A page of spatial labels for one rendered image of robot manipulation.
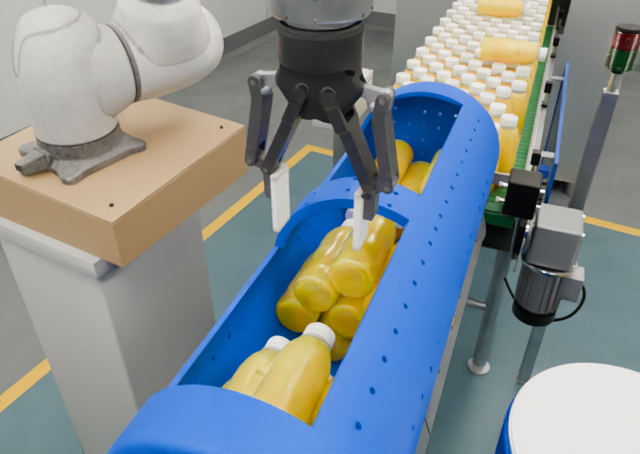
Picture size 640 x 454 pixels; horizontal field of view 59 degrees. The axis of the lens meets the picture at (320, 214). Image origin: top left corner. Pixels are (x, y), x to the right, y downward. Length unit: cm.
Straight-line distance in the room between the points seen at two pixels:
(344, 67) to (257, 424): 31
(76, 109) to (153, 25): 20
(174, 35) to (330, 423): 79
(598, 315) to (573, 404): 179
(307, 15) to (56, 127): 74
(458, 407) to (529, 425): 133
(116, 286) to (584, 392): 84
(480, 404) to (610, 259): 111
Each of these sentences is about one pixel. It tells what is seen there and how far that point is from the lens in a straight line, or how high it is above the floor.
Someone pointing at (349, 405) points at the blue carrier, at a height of 121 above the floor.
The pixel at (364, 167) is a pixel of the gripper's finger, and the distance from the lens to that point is 54.
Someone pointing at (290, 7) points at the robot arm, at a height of 153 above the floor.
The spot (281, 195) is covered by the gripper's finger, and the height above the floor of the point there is 133.
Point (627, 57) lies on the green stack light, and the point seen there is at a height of 119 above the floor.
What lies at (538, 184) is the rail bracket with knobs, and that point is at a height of 100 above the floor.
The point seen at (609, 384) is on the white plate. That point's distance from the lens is 88.
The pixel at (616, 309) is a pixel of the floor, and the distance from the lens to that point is 268.
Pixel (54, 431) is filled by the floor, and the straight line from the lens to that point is 219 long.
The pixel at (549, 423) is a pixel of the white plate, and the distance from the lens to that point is 81.
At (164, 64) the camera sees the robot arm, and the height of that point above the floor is 128.
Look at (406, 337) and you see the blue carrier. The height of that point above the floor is 119.
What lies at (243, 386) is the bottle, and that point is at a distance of 68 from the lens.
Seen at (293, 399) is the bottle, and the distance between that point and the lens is 62.
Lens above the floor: 165
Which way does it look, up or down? 34 degrees down
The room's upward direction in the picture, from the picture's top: straight up
